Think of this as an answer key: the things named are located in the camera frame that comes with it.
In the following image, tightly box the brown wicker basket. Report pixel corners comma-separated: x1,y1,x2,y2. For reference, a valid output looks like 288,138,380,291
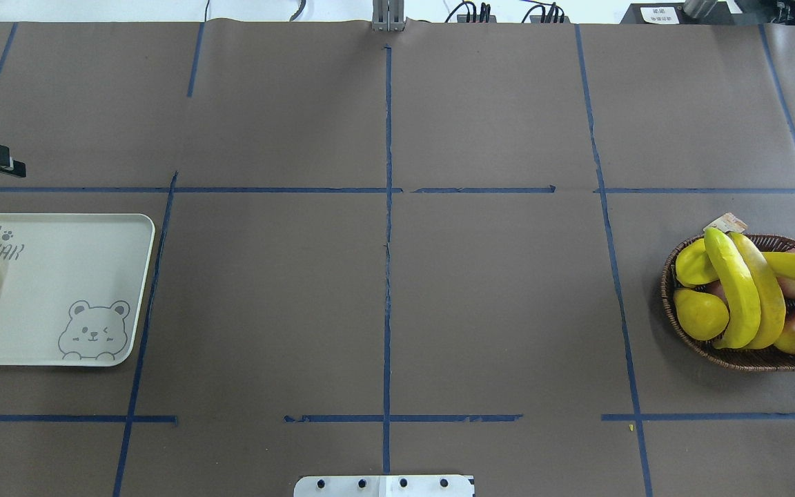
659,235,795,372

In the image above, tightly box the dull yellow banana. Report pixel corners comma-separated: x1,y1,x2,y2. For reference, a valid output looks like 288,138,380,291
729,232,786,350

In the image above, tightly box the bright yellow banana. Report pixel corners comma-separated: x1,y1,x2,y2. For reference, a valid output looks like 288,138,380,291
703,227,761,349

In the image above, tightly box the small paper tag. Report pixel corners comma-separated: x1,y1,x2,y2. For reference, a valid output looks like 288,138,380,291
703,212,748,233

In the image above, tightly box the yellow pear lower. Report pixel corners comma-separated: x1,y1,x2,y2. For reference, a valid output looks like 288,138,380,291
673,287,729,342

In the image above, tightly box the yellow pear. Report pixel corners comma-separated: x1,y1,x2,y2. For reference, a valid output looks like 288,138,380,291
673,287,729,342
675,238,719,287

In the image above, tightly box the yellow pear upper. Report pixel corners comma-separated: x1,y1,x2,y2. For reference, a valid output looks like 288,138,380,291
675,238,719,287

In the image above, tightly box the black labelled box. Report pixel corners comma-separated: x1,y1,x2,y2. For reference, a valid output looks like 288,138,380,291
619,1,737,26

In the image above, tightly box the white bear print tray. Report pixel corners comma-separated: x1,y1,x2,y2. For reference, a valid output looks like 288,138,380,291
0,213,157,367

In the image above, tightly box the aluminium profile post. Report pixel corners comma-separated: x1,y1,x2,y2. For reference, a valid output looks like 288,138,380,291
371,0,406,32

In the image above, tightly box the white metal base plate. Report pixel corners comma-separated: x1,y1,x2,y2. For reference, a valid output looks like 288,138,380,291
293,474,476,496

